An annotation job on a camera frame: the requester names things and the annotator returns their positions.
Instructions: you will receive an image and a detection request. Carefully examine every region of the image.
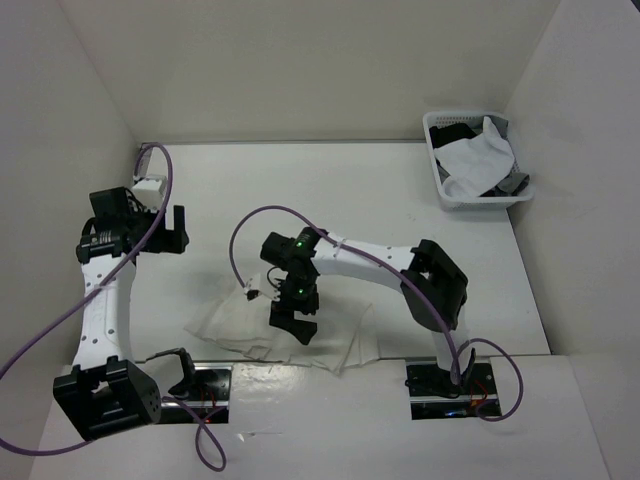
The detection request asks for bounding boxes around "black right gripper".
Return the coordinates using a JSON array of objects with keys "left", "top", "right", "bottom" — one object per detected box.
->
[{"left": 269, "top": 273, "right": 319, "bottom": 345}]

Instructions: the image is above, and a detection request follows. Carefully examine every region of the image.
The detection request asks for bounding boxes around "white pleated skirt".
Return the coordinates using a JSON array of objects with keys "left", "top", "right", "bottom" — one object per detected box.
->
[{"left": 185, "top": 288, "right": 380, "bottom": 376}]

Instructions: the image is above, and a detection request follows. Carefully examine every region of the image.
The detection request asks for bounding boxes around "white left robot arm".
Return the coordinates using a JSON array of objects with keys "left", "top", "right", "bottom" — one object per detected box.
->
[{"left": 53, "top": 176, "right": 189, "bottom": 441}]

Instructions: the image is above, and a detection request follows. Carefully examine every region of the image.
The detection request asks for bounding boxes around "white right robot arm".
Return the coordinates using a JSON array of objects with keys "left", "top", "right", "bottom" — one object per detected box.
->
[{"left": 228, "top": 205, "right": 473, "bottom": 393}]

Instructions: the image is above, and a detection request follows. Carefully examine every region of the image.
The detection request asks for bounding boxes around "white plastic basket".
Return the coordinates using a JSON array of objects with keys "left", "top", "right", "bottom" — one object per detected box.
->
[{"left": 423, "top": 110, "right": 535, "bottom": 210}]

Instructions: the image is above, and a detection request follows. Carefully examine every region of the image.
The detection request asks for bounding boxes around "white garment in basket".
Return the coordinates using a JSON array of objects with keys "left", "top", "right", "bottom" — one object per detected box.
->
[{"left": 433, "top": 115, "right": 504, "bottom": 199}]

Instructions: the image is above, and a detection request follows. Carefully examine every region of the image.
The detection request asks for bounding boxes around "black garment in basket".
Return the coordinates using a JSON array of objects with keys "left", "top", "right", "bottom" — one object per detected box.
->
[{"left": 429, "top": 123, "right": 477, "bottom": 149}]

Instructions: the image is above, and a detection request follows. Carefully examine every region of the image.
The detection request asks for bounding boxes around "grey garment in basket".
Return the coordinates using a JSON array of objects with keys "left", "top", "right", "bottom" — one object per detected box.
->
[{"left": 482, "top": 115, "right": 530, "bottom": 198}]

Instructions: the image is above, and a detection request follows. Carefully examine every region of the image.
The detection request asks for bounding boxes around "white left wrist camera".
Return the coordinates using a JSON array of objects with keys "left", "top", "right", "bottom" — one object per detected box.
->
[{"left": 131, "top": 174, "right": 168, "bottom": 213}]

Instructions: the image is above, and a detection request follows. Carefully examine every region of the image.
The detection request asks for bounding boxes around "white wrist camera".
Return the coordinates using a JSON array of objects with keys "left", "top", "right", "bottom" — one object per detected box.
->
[
  {"left": 131, "top": 174, "right": 168, "bottom": 213},
  {"left": 244, "top": 274, "right": 280, "bottom": 301}
]

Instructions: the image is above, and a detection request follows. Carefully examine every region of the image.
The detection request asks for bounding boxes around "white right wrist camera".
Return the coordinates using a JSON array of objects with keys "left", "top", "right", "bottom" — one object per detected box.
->
[{"left": 244, "top": 274, "right": 280, "bottom": 301}]

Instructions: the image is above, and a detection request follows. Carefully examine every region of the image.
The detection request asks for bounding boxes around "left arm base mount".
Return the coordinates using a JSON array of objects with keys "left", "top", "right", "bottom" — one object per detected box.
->
[{"left": 143, "top": 348, "right": 232, "bottom": 424}]

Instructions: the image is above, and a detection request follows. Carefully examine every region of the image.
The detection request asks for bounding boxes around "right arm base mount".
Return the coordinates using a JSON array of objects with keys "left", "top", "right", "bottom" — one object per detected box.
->
[{"left": 405, "top": 357, "right": 502, "bottom": 420}]

